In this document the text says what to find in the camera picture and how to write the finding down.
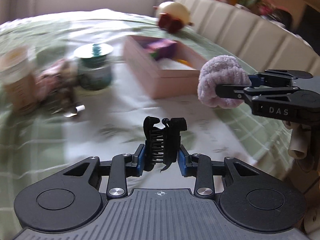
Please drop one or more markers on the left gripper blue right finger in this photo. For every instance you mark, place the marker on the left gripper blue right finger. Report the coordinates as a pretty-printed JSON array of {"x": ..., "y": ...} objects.
[{"x": 198, "y": 166}]

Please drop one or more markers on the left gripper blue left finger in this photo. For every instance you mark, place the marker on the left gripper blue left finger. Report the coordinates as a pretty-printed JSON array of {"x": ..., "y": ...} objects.
[{"x": 124, "y": 166}]

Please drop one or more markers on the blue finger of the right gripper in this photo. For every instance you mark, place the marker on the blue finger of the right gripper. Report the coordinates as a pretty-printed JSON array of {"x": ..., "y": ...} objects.
[
  {"x": 277, "y": 77},
  {"x": 237, "y": 94}
]

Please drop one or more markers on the pink fluffy wristband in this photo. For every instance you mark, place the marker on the pink fluffy wristband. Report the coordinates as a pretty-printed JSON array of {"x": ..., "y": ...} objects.
[{"x": 220, "y": 70}]

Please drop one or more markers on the black hair claw clip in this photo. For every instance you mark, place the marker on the black hair claw clip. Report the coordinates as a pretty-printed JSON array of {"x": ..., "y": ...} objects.
[{"x": 162, "y": 140}]

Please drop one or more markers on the pink plaid plush keychain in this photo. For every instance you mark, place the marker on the pink plaid plush keychain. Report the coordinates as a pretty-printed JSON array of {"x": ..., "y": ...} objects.
[{"x": 55, "y": 89}]

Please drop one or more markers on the hand holding right gripper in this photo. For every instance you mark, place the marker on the hand holding right gripper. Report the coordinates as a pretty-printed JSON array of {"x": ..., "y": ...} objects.
[{"x": 299, "y": 145}]

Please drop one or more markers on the cream padded headboard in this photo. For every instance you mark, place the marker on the cream padded headboard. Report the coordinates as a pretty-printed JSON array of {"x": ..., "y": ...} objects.
[{"x": 258, "y": 42}]

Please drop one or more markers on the yellow item in box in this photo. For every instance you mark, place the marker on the yellow item in box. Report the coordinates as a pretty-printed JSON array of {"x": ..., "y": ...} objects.
[{"x": 184, "y": 62}]

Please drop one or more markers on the pink cardboard box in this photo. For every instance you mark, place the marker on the pink cardboard box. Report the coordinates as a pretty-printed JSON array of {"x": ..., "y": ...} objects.
[{"x": 164, "y": 78}]

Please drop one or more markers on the green patterned bed sheet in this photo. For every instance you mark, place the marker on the green patterned bed sheet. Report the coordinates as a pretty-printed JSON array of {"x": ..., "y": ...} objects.
[{"x": 41, "y": 143}]

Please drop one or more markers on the purple eggplant plush toy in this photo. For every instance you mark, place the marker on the purple eggplant plush toy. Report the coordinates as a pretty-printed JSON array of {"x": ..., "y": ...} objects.
[{"x": 162, "y": 49}]

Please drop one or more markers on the cream round plush toy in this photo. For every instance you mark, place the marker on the cream round plush toy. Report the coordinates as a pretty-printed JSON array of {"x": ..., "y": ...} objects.
[{"x": 172, "y": 16}]

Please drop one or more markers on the jar with green lid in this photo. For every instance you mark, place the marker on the jar with green lid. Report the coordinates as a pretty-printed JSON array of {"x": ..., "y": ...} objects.
[{"x": 94, "y": 66}]

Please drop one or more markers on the clear jar beige lid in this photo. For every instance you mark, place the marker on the clear jar beige lid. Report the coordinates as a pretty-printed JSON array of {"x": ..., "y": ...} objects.
[{"x": 18, "y": 78}]

